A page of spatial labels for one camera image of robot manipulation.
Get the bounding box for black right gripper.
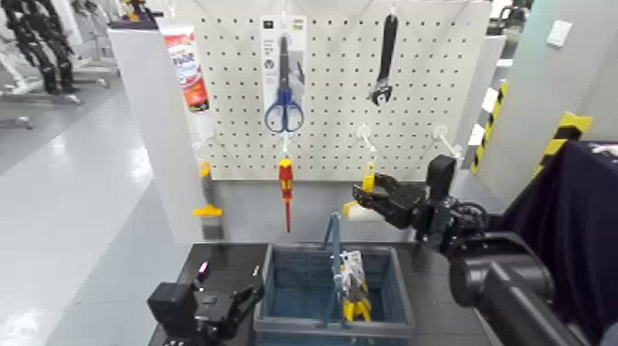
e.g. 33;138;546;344
352;172;490;252

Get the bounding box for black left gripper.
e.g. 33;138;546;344
193;260;266;346

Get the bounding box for yellow paint roller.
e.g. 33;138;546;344
342;161;387;224

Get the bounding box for yellow grey scraper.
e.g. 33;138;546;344
191;161;224;241

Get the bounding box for white paper label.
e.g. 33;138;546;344
481;87;498;114
467;123;486;147

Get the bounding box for white perforated pegboard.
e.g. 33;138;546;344
173;0;493;183

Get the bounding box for yellow pliers in package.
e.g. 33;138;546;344
338;249;372;324

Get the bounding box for red yellow screwdriver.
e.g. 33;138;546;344
278;157;294;234

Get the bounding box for blue scissors on card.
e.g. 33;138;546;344
260;15;308;134

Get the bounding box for black adjustable wrench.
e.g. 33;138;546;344
369;14;399;108

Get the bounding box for white partition panel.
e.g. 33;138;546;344
107;26;213;245

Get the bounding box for dark navy cloth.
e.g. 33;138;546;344
497;140;618;344

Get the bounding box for white red glue tube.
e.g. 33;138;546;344
161;24;216;141

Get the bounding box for black yellow machine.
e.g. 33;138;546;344
108;0;155;30

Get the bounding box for black humanoid robot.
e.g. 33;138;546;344
0;0;81;96

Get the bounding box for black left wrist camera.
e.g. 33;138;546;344
146;282;198;340

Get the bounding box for blue grey crate with handle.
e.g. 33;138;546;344
254;211;417;346

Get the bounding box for yellow black striped post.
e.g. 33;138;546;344
531;111;594;179

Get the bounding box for white wall plate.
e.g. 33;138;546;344
545;19;573;49

